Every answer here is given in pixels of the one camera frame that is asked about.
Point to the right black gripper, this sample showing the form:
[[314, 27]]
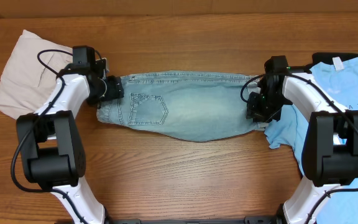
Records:
[[255, 106]]

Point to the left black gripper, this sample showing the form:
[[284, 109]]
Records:
[[115, 88]]

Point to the light blue denim shorts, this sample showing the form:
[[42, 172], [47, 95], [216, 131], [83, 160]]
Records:
[[192, 106]]

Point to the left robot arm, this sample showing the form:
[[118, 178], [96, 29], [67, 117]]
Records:
[[50, 157]]

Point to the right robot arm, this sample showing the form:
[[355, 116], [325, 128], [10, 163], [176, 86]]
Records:
[[330, 152]]

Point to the folded beige shorts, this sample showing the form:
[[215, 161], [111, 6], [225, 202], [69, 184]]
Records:
[[25, 84]]

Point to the black garment under pile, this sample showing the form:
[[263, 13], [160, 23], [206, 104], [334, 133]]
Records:
[[327, 58]]

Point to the light blue printed t-shirt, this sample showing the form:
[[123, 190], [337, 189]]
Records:
[[340, 81]]

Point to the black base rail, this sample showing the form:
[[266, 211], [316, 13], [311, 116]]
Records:
[[191, 221]]

